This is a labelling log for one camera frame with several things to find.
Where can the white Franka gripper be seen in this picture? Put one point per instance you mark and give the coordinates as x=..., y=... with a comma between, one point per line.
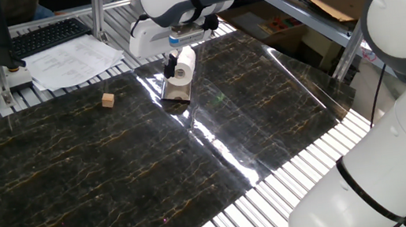
x=145, y=42

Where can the white paper roll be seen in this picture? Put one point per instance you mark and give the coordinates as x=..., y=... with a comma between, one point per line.
x=182, y=66

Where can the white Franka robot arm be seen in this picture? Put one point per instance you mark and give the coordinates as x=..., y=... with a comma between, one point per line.
x=393, y=166

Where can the small wooden cube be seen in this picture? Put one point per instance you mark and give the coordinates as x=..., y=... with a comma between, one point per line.
x=107, y=100

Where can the stack of printed papers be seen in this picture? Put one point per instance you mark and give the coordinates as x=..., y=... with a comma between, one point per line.
x=68, y=62

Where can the black computer keyboard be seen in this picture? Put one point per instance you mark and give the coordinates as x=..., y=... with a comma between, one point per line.
x=47, y=36

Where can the black marble pattern mat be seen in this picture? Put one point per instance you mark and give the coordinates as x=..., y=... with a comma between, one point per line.
x=77, y=179

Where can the seated person in jeans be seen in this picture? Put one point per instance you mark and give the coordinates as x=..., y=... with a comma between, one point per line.
x=23, y=7

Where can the grey wrist bracket blue ends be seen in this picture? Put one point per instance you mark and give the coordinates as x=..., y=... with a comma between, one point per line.
x=186, y=37

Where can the vertical aluminium frame post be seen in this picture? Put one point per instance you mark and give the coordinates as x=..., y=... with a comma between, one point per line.
x=97, y=13

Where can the horizontal aluminium frame rail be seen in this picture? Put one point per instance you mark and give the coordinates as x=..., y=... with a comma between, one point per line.
x=54, y=17

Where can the short aluminium stand post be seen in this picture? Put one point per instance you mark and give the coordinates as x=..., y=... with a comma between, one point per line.
x=3, y=84

